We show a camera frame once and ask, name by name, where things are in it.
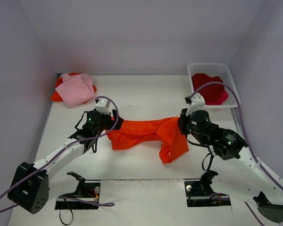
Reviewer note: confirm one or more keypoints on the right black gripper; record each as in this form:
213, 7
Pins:
182, 123

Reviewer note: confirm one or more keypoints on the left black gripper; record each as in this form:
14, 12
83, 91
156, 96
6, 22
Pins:
114, 118

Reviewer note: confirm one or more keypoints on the orange t shirt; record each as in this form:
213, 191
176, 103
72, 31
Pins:
55, 94
133, 133

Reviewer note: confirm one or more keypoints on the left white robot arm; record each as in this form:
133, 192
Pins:
33, 184

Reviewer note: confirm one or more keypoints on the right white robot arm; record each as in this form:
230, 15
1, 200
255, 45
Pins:
251, 182

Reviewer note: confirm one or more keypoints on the red t shirt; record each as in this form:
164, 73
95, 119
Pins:
213, 94

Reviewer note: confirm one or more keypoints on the pink folded t shirt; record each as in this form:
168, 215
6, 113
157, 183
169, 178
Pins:
75, 89

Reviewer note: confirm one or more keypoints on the white plastic basket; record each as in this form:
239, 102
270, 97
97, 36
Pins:
212, 70

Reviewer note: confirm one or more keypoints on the orange folded t shirt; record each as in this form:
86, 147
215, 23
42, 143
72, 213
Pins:
55, 94

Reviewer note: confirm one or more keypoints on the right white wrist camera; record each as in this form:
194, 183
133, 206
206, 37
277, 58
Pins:
195, 103

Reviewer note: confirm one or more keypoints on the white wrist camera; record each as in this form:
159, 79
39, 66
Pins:
102, 106
195, 103

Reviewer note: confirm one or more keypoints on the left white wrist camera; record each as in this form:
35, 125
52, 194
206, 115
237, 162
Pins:
102, 106

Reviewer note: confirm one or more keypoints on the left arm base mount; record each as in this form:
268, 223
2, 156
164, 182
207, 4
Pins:
86, 190

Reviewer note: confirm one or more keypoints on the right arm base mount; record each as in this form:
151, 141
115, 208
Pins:
200, 194

